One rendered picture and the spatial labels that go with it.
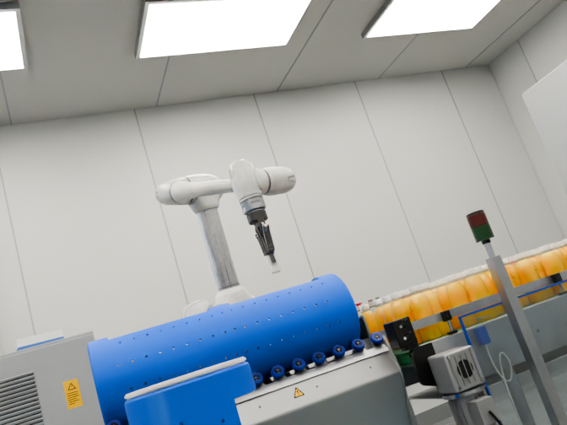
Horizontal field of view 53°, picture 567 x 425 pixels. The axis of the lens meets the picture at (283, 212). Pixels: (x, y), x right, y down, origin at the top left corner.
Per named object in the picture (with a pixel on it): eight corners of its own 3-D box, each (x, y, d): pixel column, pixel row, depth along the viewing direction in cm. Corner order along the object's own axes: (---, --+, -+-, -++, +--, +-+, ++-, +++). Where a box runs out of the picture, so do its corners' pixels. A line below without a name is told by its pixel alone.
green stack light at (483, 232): (472, 244, 194) (467, 231, 196) (487, 240, 197) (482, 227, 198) (483, 239, 189) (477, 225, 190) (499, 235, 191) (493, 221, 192)
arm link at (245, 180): (247, 193, 206) (274, 190, 215) (234, 154, 210) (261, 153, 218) (231, 205, 214) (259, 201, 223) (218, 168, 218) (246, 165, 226)
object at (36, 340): (17, 356, 323) (15, 342, 325) (62, 344, 336) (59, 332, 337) (19, 353, 313) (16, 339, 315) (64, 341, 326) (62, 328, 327)
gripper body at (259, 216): (244, 217, 215) (251, 240, 213) (248, 211, 207) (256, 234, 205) (261, 213, 218) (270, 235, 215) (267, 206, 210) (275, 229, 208)
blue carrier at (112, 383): (108, 432, 190) (89, 348, 197) (341, 352, 219) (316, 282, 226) (105, 433, 164) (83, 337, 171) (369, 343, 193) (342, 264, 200)
